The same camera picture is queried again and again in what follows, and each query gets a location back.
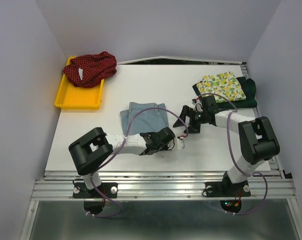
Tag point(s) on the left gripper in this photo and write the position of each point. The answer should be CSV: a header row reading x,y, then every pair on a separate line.
x,y
167,147

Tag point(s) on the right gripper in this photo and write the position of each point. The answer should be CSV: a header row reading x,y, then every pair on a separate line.
x,y
187,111

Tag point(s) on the light blue denim skirt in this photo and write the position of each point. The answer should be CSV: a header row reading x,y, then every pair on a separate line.
x,y
152,120

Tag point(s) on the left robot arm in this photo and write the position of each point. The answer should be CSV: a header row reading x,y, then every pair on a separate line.
x,y
90,151

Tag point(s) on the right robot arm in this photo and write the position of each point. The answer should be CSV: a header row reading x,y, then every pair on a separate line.
x,y
258,142

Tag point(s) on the lemon print skirt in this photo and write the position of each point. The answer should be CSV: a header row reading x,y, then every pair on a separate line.
x,y
224,84

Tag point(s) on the dark green skirt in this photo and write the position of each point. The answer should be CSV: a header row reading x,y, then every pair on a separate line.
x,y
249,88

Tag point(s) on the yellow plastic tray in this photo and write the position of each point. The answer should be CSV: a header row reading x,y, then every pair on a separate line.
x,y
73,98

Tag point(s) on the red polka dot skirt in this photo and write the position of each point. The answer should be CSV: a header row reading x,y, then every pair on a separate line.
x,y
87,71

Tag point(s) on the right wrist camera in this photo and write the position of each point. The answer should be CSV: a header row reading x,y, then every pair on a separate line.
x,y
197,106

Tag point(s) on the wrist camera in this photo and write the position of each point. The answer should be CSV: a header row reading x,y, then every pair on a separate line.
x,y
180,143
197,106

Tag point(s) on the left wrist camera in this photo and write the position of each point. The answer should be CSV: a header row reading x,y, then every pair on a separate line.
x,y
180,143

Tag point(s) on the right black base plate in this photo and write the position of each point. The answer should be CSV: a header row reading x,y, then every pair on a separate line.
x,y
230,194

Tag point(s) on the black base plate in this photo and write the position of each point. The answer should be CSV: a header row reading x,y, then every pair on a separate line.
x,y
95,192
230,194

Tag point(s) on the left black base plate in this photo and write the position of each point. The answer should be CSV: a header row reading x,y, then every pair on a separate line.
x,y
95,192

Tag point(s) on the aluminium rail frame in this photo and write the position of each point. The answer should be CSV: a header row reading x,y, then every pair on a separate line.
x,y
161,194

